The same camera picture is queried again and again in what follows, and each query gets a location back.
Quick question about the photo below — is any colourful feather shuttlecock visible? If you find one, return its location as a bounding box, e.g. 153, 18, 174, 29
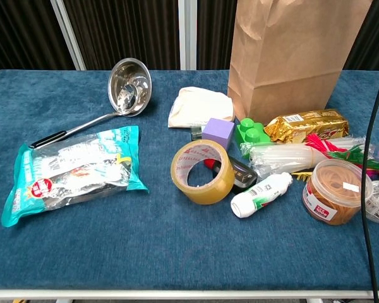
292, 133, 379, 183

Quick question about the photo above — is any gold foil biscuit packet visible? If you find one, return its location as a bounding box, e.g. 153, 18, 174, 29
264, 108, 351, 143

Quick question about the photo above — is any clear tub of rubber bands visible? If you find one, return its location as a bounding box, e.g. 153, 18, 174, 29
302, 159, 374, 225

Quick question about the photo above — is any black cable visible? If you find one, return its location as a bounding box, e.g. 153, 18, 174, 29
361, 59, 379, 303

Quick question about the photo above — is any purple foam cube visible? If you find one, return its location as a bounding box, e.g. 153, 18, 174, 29
202, 117, 236, 152

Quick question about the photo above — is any teal frozen food packet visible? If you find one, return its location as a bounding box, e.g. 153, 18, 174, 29
0, 125, 150, 228

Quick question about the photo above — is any white plastic bottle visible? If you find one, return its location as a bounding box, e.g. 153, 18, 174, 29
230, 172, 294, 219

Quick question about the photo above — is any brown packing tape roll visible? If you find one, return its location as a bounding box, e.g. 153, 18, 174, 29
171, 139, 236, 205

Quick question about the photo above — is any green toy building brick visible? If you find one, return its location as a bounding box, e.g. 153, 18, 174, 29
235, 117, 269, 158

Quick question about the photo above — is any white metal table frame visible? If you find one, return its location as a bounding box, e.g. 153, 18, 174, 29
0, 288, 379, 303

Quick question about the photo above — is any steel ladle black handle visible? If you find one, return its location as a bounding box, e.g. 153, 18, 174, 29
28, 57, 153, 150

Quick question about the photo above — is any brown paper carrier bag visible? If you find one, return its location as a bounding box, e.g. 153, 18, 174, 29
227, 0, 374, 124

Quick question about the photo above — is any cream cloth pouch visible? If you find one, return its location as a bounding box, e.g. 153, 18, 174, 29
167, 86, 236, 129

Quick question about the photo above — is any bundle of clear straws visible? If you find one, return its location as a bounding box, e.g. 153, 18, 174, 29
239, 135, 375, 176

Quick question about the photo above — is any aluminium frame post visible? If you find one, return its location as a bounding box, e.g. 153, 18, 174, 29
49, 0, 87, 71
177, 0, 198, 71

